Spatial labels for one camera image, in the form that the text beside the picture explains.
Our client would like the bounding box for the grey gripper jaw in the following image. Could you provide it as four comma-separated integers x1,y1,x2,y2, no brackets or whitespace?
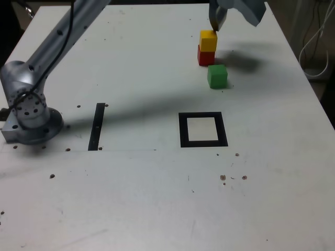
218,0,267,27
208,0,229,32

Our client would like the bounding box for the yellow cube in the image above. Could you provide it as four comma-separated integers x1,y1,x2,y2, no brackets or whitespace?
199,29,218,52

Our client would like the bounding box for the red cube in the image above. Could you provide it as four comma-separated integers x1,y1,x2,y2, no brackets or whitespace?
197,44,216,66

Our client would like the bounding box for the green cube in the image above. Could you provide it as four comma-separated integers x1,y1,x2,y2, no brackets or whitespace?
207,64,228,89

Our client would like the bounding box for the black tape square outline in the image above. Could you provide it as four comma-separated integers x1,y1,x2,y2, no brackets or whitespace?
178,111,229,149

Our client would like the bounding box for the black tape strip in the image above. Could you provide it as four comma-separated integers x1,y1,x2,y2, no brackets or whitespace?
87,102,106,152

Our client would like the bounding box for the white cable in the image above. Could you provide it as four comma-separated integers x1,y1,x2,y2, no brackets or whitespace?
305,49,330,78
299,0,335,66

